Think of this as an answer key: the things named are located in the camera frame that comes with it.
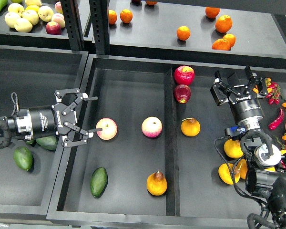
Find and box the black upper left shelf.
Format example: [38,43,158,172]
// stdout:
[0,0,93,51]

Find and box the dark red apple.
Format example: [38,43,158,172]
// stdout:
[174,84,191,104]

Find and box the green avocado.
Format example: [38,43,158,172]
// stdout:
[36,136,58,150]
[13,146,33,171]
[90,167,108,198]
[25,140,36,145]

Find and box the orange on shelf front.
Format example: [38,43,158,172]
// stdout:
[212,38,231,51]

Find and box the pink yellow apple left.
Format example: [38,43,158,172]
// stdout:
[96,118,118,140]

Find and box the yellow pear near divider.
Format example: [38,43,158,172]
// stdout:
[181,117,201,137]

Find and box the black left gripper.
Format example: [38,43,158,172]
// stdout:
[26,88,102,148]

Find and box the yellow pear lower right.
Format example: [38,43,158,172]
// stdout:
[265,167,276,172]

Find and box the black left tray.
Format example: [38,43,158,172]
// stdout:
[0,45,88,223]

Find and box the yellow pear lower left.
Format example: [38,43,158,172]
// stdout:
[218,163,234,185]

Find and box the red chili pepper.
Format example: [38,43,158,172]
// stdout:
[268,107,285,130]

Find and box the red apple on shelf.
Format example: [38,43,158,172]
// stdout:
[45,21,61,35]

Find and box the pale yellow apple front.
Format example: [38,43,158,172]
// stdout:
[14,18,33,33]

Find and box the orange on shelf large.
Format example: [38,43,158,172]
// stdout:
[215,15,233,33]

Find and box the yellow pear upper right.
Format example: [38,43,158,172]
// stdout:
[224,139,244,159]

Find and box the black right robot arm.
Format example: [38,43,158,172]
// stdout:
[210,66,286,229]

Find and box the black shelf post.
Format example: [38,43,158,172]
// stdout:
[89,0,110,55]
[61,0,84,51]

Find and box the orange on shelf centre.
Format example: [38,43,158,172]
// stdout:
[176,26,191,41]

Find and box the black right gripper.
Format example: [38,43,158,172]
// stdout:
[209,65,270,125]

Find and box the black tray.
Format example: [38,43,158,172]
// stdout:
[46,53,286,229]
[0,45,88,223]

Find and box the black upper right shelf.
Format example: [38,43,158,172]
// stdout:
[108,0,286,69]

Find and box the orange on shelf top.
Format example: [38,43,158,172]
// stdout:
[205,7,220,19]

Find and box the pink peach on shelf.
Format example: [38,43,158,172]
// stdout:
[51,13,66,29]

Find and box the bright red apple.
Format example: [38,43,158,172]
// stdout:
[174,65,195,86]

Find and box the red cherry tomato bunch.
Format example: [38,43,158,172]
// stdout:
[266,82,281,105]

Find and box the black centre tray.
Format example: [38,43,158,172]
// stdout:
[46,53,286,229]

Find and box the yellow pear with brown top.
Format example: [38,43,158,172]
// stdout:
[146,170,167,196]

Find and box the pink yellow apple middle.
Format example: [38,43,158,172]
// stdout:
[141,116,163,138]

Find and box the yellow pear lower middle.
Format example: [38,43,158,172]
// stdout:
[237,159,248,180]

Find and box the black shelf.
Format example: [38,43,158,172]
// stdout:
[108,0,286,69]
[0,0,93,51]

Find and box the orange on shelf right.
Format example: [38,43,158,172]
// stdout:
[223,33,236,48]

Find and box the black shelf post left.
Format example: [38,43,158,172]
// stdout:
[61,0,84,51]

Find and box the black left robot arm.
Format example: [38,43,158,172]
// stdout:
[0,88,102,149]

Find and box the pink yellow apple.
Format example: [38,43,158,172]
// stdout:
[141,116,163,138]
[96,118,118,140]

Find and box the black shelf post right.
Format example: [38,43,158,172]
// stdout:
[89,0,110,55]

